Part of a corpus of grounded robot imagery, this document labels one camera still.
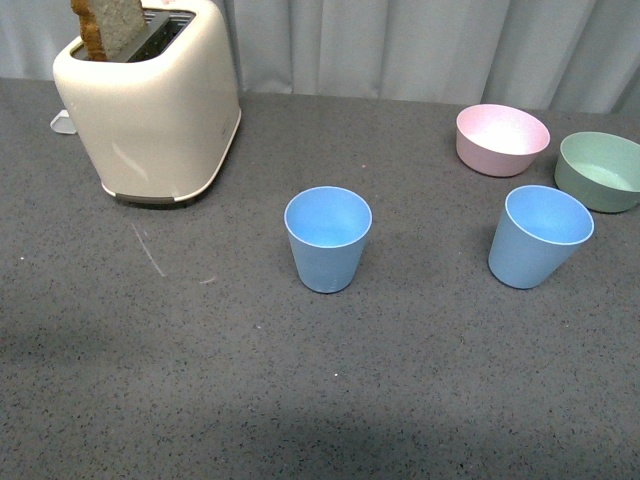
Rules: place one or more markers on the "light blue plastic cup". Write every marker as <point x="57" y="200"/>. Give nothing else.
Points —
<point x="540" y="227"/>

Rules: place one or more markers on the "pink plastic bowl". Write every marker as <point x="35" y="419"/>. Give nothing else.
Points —
<point x="498" y="140"/>

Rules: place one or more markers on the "cream white toaster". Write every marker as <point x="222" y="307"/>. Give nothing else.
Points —
<point x="158" y="126"/>

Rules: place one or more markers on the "green plastic bowl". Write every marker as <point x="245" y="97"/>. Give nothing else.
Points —
<point x="599" y="169"/>

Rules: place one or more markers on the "toasted bread slice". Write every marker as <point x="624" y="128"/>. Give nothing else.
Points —
<point x="108" y="26"/>

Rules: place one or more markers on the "grey curtain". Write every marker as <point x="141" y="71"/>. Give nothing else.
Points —
<point x="578" y="56"/>

